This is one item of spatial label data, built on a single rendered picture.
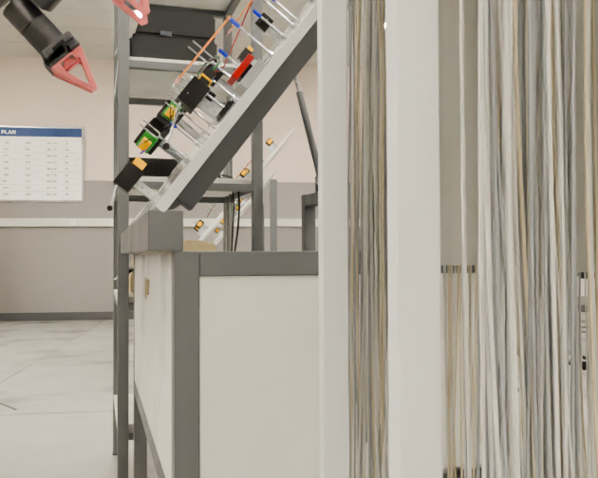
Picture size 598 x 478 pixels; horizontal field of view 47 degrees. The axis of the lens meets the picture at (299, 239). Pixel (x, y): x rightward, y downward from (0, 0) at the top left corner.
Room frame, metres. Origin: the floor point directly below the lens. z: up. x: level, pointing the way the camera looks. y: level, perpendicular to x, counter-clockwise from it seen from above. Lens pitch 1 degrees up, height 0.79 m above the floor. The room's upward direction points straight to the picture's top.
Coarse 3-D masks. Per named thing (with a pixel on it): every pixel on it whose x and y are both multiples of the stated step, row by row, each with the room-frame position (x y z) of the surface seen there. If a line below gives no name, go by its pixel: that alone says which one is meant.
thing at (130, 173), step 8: (128, 168) 1.62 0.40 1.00; (136, 168) 1.62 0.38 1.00; (120, 176) 1.61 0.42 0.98; (128, 176) 1.62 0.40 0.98; (136, 176) 1.62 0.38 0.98; (120, 184) 1.61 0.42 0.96; (128, 184) 1.62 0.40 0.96; (136, 184) 1.64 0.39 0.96; (144, 184) 1.64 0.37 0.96; (128, 192) 1.62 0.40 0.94; (144, 192) 1.64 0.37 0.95; (152, 192) 1.65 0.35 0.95; (112, 200) 1.63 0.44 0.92; (152, 200) 1.63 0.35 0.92; (112, 208) 1.63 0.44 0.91
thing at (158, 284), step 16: (160, 256) 1.30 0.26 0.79; (160, 272) 1.30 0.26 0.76; (160, 288) 1.30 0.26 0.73; (160, 304) 1.30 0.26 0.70; (160, 320) 1.30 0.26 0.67; (160, 336) 1.30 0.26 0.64; (160, 352) 1.30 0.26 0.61; (160, 368) 1.30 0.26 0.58; (160, 384) 1.30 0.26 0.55; (160, 400) 1.30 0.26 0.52; (160, 416) 1.30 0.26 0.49; (160, 432) 1.30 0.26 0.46; (160, 448) 1.30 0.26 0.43
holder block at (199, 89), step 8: (192, 80) 1.32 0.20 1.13; (184, 88) 1.32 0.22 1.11; (192, 88) 1.32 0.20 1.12; (200, 88) 1.33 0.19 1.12; (208, 88) 1.33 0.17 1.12; (184, 96) 1.32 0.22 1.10; (192, 96) 1.32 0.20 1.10; (200, 96) 1.33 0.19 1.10; (184, 104) 1.33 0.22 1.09; (192, 104) 1.32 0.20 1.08; (192, 112) 1.35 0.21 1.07
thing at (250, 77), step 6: (258, 60) 1.15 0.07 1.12; (252, 66) 1.15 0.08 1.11; (258, 66) 1.15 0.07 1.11; (264, 66) 1.15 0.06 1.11; (252, 72) 1.15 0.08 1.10; (258, 72) 1.15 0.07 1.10; (246, 78) 1.14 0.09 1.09; (252, 78) 1.15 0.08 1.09; (240, 84) 1.14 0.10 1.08; (246, 84) 1.14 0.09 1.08; (234, 90) 1.19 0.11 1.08; (240, 90) 1.17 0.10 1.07
